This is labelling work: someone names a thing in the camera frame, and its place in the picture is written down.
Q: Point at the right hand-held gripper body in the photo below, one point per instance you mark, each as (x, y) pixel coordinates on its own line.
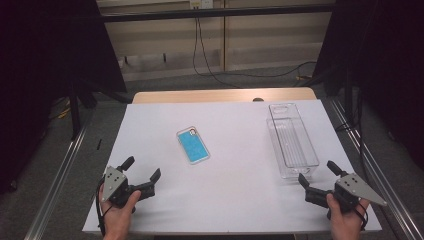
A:
(353, 186)

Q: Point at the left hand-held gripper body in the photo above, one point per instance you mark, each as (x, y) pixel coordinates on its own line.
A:
(113, 185)

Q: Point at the blue phone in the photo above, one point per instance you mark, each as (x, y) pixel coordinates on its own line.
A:
(193, 146)

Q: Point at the person's left hand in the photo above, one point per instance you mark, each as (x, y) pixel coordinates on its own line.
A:
(118, 218)

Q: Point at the person's right hand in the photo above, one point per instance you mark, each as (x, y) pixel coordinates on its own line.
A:
(346, 221)

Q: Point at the clear plastic bin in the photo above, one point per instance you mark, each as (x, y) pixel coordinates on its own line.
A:
(292, 143)

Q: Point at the white table cover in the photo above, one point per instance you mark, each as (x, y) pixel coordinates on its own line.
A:
(233, 193)

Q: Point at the black metal stand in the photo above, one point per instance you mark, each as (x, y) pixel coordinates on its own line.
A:
(74, 113)

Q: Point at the wooden table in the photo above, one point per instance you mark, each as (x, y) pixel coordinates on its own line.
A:
(200, 95)

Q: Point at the dark curtain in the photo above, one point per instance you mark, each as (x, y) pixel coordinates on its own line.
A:
(40, 66)
(386, 66)

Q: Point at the black horizontal bar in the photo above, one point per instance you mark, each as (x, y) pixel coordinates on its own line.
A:
(216, 12)

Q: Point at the metal floor rail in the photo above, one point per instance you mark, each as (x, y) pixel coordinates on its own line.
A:
(56, 186)
(383, 173)

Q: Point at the white wall power outlet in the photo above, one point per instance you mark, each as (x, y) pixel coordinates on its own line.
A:
(201, 4)

